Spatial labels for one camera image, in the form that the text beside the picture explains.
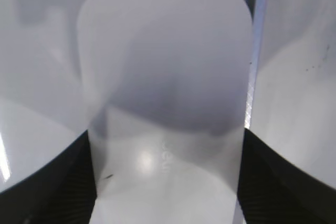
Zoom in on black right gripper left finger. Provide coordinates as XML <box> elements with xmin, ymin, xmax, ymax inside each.
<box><xmin>1</xmin><ymin>132</ymin><xmax>97</xmax><ymax>223</ymax></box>

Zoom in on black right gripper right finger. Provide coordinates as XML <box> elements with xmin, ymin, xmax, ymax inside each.
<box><xmin>237</xmin><ymin>129</ymin><xmax>335</xmax><ymax>223</ymax></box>

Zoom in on white whiteboard eraser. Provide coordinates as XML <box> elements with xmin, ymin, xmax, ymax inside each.
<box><xmin>77</xmin><ymin>0</ymin><xmax>253</xmax><ymax>223</ymax></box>

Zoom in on white board with grey frame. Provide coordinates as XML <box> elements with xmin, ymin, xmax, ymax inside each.
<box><xmin>1</xmin><ymin>0</ymin><xmax>335</xmax><ymax>193</ymax></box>

